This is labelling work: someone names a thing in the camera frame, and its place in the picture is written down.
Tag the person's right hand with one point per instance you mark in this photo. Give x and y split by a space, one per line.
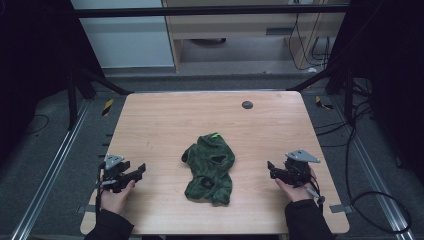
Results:
294 193

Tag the white cabinet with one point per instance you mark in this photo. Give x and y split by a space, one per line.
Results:
126 40

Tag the person's left hand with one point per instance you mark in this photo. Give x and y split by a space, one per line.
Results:
115 199

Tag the light wooden desk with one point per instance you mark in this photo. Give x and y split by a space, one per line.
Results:
233 28

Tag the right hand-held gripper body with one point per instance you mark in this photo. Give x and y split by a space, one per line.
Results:
297 171

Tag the black horizontal frame bar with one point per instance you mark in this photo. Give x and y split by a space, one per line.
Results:
206 11

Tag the grey tape strip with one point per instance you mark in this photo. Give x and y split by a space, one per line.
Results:
340 209
86 209

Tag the grey round table grommet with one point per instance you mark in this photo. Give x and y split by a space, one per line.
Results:
247 105

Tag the black curtain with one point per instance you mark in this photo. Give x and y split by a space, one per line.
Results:
30 66
393 66

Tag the yellow black striped tape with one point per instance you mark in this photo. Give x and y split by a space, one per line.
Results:
107 107
320 102

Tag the aluminium floor rail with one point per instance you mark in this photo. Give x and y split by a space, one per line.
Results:
373 170
50 170

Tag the black metal stand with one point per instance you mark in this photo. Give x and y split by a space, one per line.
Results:
71 100
348 96

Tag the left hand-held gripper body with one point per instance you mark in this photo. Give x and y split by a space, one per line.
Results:
112 173

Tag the dark green garment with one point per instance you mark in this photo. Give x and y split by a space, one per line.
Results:
208 168

